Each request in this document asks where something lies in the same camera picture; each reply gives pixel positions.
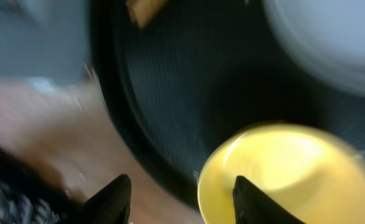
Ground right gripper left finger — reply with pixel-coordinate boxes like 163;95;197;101
59;174;132;224

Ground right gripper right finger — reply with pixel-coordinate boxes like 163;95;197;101
232;175;304;224

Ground yellow bowl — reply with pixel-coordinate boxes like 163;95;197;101
197;124;365;223

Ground wooden chopstick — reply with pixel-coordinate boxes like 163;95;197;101
126;0;168;29

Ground round black tray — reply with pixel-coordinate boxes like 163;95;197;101
89;0;365;209

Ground grey round plate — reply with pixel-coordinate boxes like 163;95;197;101
263;0;365;96

